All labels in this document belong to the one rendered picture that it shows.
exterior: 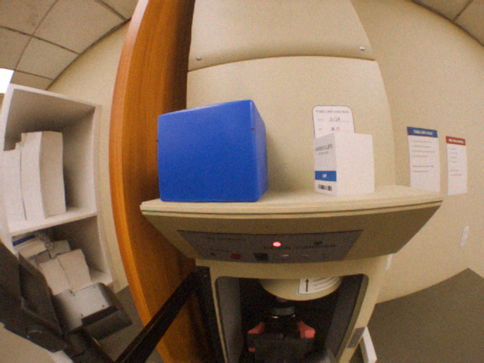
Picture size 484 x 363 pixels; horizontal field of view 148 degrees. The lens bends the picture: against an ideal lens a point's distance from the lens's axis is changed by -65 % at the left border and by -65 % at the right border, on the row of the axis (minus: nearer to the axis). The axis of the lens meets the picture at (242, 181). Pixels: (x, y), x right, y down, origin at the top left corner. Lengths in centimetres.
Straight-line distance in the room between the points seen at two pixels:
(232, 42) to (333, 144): 24
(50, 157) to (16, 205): 36
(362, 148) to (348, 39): 22
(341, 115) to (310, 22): 18
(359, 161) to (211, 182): 14
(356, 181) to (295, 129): 12
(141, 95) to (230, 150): 19
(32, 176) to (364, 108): 123
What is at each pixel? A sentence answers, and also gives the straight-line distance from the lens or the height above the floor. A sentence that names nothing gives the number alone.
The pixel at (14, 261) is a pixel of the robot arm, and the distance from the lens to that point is 22.
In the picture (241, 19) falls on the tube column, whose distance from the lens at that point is 39.
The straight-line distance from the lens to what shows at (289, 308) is 43.
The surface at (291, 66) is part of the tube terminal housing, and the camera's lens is 31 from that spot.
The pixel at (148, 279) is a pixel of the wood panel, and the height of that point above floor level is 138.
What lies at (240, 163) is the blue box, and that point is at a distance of 17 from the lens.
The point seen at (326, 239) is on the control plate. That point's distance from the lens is 20.
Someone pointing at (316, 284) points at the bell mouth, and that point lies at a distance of 36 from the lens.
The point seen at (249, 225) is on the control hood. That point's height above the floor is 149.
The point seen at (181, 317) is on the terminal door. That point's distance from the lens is 28.
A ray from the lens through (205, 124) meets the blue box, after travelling 18.
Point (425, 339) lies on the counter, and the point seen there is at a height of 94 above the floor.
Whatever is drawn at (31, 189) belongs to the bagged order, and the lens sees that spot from 115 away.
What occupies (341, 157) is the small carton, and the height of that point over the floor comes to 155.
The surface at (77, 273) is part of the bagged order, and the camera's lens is 132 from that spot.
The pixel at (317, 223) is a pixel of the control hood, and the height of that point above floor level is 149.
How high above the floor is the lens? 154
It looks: 3 degrees down
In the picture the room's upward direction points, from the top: 3 degrees counter-clockwise
